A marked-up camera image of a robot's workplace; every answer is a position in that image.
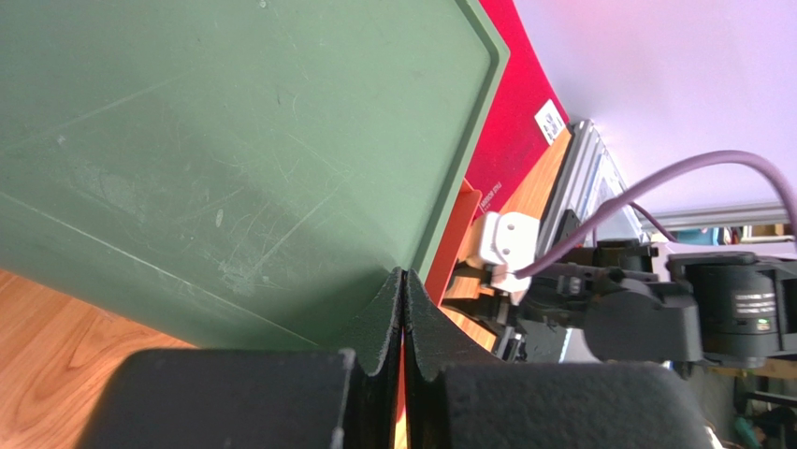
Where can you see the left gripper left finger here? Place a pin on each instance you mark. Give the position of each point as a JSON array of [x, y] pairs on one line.
[[363, 375]]

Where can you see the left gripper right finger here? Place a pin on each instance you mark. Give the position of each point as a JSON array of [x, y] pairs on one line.
[[433, 345]]

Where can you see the pink drawer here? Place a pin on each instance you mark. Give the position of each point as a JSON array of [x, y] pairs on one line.
[[455, 231]]

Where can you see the green three-drawer organizer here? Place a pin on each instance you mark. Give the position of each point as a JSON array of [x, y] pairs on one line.
[[238, 174]]

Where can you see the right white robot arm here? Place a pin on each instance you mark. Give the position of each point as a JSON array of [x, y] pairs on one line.
[[727, 309]]

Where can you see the red folder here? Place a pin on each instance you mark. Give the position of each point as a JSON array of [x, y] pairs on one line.
[[524, 120]]

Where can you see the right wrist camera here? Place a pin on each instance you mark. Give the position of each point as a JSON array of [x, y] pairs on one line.
[[505, 243]]

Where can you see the aluminium frame rail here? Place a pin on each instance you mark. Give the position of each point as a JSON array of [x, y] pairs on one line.
[[589, 176]]

